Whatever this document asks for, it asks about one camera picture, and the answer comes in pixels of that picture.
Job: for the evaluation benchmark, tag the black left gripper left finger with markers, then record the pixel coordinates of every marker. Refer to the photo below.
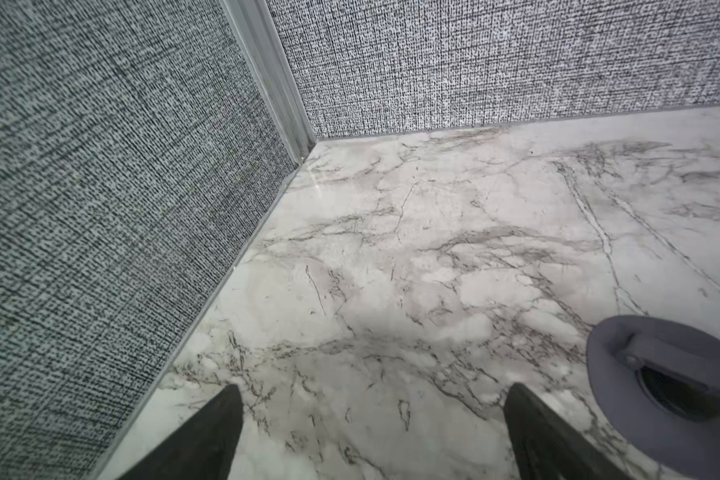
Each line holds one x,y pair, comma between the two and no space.
202,448

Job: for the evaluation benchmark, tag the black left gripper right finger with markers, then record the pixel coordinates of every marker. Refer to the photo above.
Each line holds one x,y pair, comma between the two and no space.
545,446

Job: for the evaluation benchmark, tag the purple left phone stand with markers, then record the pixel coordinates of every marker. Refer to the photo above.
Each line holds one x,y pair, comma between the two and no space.
658,384

